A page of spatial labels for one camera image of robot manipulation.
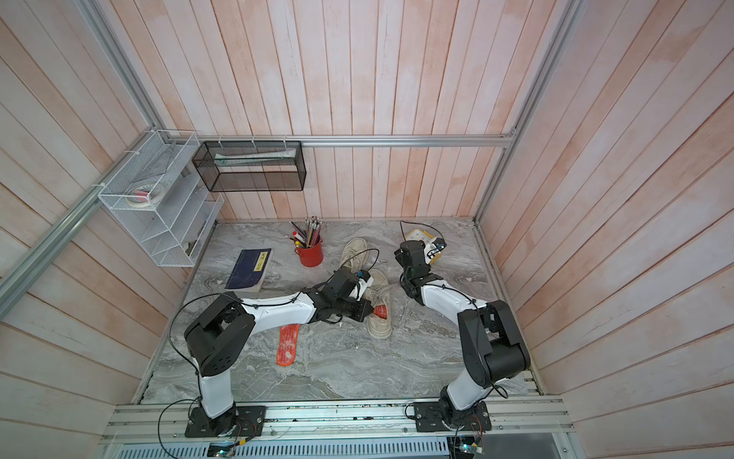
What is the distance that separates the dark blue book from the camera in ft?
3.30

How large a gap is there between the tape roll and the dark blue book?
39 centimetres

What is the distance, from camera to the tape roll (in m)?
0.71

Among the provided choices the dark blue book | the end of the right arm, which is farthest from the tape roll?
the end of the right arm
